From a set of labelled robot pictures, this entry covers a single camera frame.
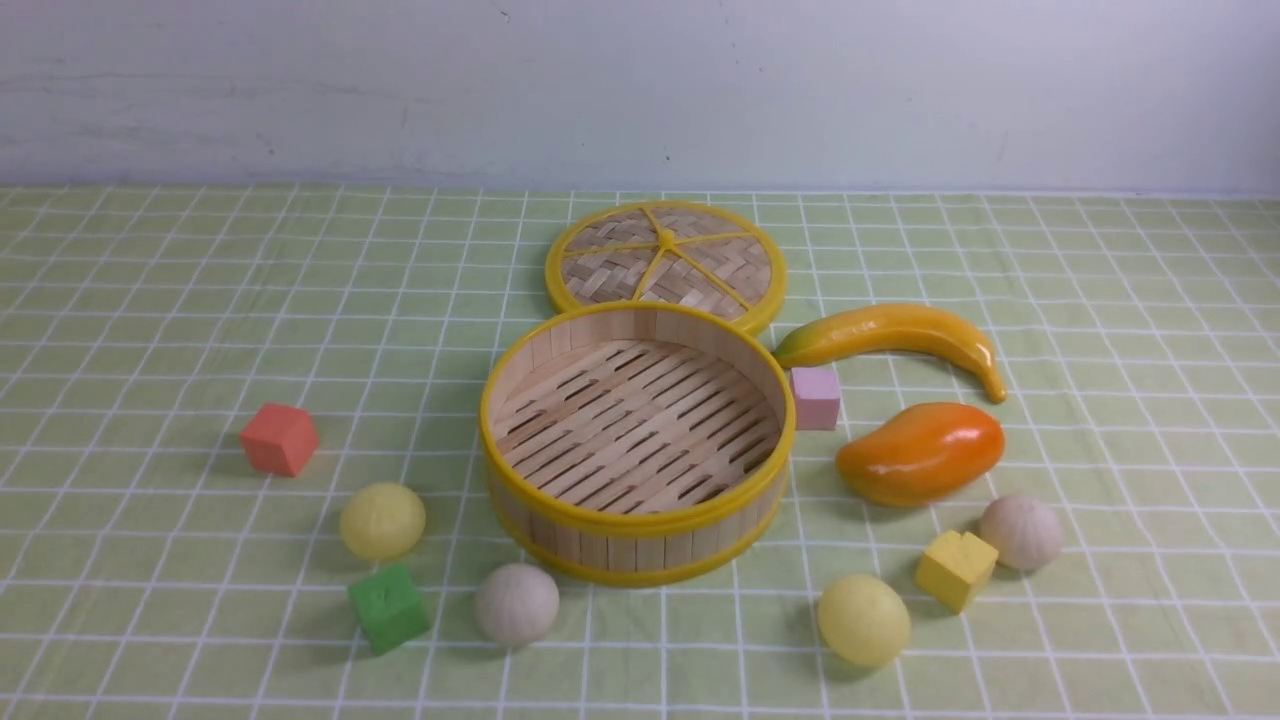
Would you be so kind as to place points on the orange toy mango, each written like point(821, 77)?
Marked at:
point(921, 455)

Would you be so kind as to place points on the yellow toy banana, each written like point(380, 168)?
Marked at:
point(916, 328)

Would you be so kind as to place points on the red cube block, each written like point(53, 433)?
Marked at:
point(279, 439)

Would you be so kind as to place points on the green cube block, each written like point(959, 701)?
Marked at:
point(388, 608)

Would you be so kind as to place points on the bamboo steamer tray yellow rim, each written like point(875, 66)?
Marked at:
point(636, 443)

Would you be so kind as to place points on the white bun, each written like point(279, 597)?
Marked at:
point(517, 605)
point(1025, 531)

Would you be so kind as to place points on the pink cube block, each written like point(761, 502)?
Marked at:
point(818, 397)

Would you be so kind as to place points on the woven bamboo steamer lid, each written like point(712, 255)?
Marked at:
point(678, 252)

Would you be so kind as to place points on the green checkered tablecloth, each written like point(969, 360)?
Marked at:
point(150, 573)

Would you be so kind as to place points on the yellow cube block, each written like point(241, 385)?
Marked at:
point(955, 567)

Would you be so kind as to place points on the yellow bun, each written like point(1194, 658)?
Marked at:
point(382, 522)
point(863, 620)

